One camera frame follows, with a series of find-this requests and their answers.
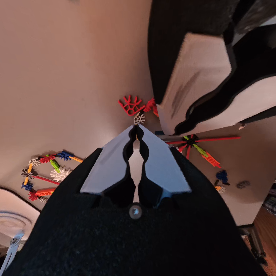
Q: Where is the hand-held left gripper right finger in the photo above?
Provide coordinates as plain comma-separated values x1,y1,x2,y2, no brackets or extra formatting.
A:
137,124,192,198

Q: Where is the red fan connector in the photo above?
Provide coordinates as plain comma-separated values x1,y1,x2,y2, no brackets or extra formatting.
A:
143,98,157,113

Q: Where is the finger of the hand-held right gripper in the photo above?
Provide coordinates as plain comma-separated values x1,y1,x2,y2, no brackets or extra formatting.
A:
178,74,276,136
156,32,237,136

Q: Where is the half-built spoke toy model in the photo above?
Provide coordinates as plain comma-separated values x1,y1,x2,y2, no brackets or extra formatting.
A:
143,98,241,169

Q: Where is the pale grey small connector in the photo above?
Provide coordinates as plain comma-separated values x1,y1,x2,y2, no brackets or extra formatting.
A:
133,111,145,125

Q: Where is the white flat stand base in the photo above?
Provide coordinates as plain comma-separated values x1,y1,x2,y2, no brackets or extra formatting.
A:
0,188,41,248

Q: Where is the small red toy piece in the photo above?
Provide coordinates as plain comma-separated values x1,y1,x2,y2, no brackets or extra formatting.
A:
118,95,146,117

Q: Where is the colourful toy wheel model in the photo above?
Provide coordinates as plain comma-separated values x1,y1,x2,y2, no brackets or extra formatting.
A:
21,151,83,203

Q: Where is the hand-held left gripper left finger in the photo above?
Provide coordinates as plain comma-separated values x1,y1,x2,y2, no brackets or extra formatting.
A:
80,125,137,194

